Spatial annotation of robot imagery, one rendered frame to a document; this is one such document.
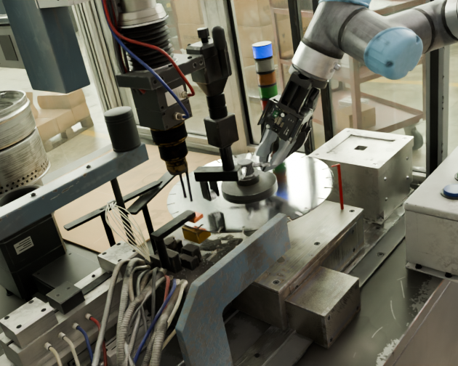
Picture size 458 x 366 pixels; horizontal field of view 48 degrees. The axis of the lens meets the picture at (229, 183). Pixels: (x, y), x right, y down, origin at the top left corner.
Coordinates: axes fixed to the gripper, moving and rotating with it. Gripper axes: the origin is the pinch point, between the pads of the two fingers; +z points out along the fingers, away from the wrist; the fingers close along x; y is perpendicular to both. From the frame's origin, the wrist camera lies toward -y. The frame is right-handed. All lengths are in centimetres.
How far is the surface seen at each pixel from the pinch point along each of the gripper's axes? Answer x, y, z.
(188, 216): -5.0, 18.3, 8.0
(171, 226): -6.0, 21.8, 9.3
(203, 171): -7.7, 11.9, 2.5
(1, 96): -79, -16, 29
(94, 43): -89, -68, 21
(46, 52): -34.5, 26.6, -8.8
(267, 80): -13.0, -23.7, -8.4
